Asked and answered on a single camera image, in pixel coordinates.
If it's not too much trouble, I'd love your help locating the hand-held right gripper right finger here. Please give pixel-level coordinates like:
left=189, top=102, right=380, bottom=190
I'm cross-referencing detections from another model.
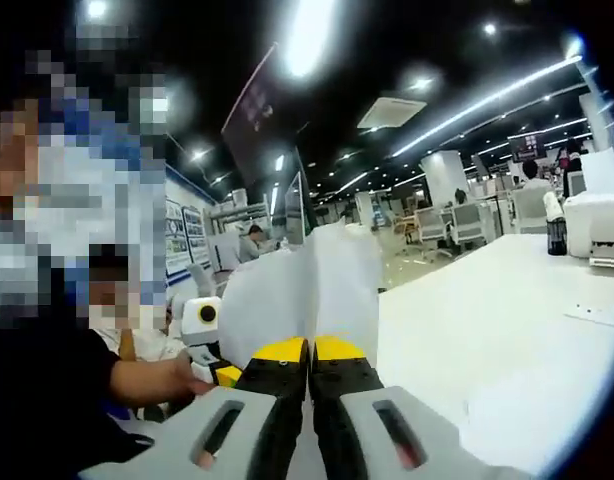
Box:
left=309, top=333, right=542, bottom=480

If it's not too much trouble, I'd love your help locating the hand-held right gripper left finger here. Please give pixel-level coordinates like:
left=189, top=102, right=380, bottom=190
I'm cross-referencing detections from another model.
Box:
left=78, top=335, right=311, bottom=480

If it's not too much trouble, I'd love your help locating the stack of white printing papers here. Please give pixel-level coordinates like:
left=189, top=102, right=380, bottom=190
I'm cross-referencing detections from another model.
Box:
left=219, top=222, right=383, bottom=371

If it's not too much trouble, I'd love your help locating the person's left hand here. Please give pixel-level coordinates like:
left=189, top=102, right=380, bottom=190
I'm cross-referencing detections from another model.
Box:
left=170, top=349, right=216, bottom=401

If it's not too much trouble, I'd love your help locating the person's black shirt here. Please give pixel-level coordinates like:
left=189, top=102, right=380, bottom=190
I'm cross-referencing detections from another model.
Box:
left=0, top=324, right=156, bottom=480

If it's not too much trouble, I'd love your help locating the grey mesh office chair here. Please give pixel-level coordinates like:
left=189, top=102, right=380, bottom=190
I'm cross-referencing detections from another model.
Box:
left=451, top=202, right=498, bottom=246
left=414, top=207, right=448, bottom=244

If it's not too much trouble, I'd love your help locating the dark purple hanging sign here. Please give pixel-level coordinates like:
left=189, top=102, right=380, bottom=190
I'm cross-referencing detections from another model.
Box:
left=221, top=42, right=308, bottom=189

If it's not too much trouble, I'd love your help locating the dark bottle beside printer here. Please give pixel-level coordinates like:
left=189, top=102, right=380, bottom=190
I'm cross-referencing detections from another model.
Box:
left=543, top=192, right=569, bottom=257

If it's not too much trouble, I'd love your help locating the white square pillar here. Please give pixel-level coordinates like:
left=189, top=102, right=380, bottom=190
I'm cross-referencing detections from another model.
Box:
left=420, top=149, right=471, bottom=201

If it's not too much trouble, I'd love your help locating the white printer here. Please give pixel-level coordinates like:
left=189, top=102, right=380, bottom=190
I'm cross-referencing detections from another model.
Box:
left=561, top=149, right=614, bottom=269

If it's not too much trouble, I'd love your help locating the ceiling air vent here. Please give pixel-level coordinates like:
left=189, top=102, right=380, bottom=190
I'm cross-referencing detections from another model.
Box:
left=356, top=95, right=428, bottom=130

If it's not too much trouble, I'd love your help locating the dark hanging display screen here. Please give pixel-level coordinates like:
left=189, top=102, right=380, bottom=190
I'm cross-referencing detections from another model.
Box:
left=506, top=133, right=546, bottom=161

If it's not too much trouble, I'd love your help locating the blue framed wall poster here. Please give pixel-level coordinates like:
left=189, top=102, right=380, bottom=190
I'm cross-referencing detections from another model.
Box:
left=165, top=197, right=211, bottom=289

